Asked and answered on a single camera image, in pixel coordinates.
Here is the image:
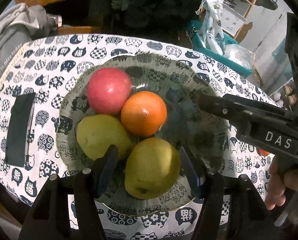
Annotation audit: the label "shoe rack with shoes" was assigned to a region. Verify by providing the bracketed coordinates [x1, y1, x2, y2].
[270, 78, 297, 112]

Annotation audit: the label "green patterned glass plate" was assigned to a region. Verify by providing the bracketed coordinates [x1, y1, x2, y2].
[56, 53, 227, 216]

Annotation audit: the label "black phone on table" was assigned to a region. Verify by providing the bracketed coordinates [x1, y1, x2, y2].
[5, 93, 36, 167]

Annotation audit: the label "yellow pear back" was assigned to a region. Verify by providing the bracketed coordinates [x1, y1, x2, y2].
[125, 138, 181, 199]

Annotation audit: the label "grey clothes pile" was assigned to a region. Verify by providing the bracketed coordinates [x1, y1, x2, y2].
[0, 3, 62, 78]

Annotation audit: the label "cat pattern tablecloth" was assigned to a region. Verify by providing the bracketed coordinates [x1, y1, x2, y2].
[0, 34, 275, 239]

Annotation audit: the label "yellow pear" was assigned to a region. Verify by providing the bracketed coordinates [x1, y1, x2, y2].
[125, 138, 181, 199]
[76, 114, 134, 160]

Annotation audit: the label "yellow pear front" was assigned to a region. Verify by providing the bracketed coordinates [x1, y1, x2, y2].
[76, 114, 134, 160]

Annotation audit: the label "clear plastic bag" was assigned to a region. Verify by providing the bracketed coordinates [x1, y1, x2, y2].
[224, 44, 256, 69]

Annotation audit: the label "white patterned storage box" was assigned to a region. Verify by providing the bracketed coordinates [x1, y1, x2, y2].
[221, 4, 246, 37]

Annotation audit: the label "white rice bag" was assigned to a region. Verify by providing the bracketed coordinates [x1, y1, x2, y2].
[196, 0, 224, 47]

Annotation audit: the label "person's right hand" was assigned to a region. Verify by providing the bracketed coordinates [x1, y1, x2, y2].
[264, 163, 298, 227]

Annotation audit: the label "black hanging coat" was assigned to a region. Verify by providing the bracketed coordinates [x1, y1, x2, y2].
[89, 0, 202, 44]

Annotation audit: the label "red apple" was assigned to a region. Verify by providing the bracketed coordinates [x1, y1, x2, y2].
[87, 68, 132, 115]

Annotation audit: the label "teal plastic crate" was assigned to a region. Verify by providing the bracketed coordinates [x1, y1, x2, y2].
[185, 20, 253, 77]

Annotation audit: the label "orange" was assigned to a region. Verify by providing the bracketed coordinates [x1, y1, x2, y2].
[120, 91, 167, 138]
[257, 148, 270, 157]

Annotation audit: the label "wooden drawer box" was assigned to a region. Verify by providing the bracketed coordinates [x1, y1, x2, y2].
[56, 26, 101, 35]

